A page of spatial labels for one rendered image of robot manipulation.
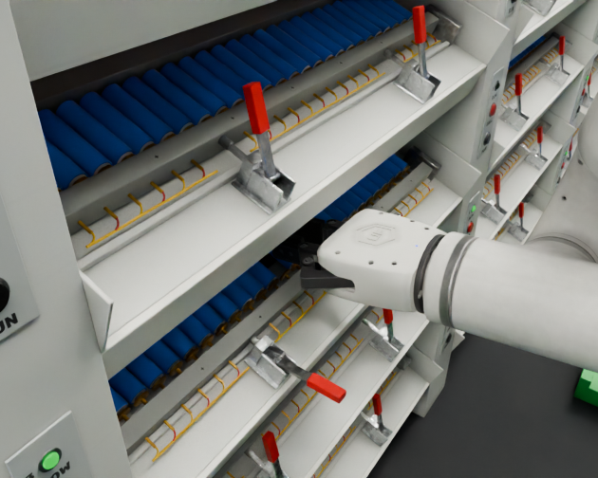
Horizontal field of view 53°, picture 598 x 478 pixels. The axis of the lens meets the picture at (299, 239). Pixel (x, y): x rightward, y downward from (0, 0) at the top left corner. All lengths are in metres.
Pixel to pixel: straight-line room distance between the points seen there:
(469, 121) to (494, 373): 0.63
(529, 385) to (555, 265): 0.81
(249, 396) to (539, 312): 0.26
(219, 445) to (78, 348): 0.23
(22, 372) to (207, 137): 0.22
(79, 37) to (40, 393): 0.18
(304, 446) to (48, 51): 0.58
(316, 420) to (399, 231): 0.31
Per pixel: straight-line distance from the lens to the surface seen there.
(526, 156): 1.44
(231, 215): 0.44
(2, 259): 0.29
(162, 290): 0.39
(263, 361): 0.57
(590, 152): 0.45
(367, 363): 0.86
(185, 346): 0.55
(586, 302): 0.49
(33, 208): 0.29
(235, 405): 0.56
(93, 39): 0.31
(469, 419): 1.22
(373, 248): 0.55
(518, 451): 1.20
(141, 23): 0.33
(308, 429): 0.78
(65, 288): 0.32
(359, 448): 1.01
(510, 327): 0.51
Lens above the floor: 0.92
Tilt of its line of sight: 35 degrees down
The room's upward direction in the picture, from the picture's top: straight up
